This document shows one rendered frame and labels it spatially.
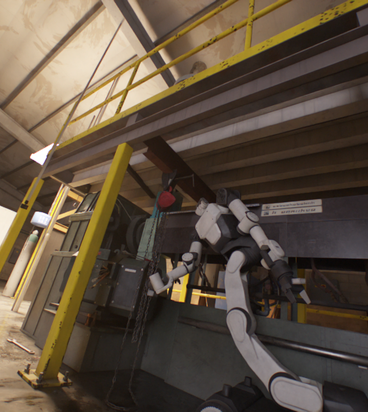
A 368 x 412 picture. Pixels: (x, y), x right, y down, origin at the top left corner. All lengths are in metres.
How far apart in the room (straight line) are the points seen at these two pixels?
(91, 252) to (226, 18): 4.68
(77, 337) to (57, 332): 0.41
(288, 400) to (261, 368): 0.16
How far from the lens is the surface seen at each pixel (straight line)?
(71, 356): 2.11
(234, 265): 1.48
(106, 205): 1.79
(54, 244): 6.86
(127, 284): 1.94
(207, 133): 2.22
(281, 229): 2.01
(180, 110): 1.89
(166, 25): 5.64
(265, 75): 1.67
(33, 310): 2.99
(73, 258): 2.28
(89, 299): 2.10
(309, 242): 1.94
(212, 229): 1.60
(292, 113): 1.98
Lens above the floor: 0.52
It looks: 24 degrees up
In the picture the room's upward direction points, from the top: 13 degrees clockwise
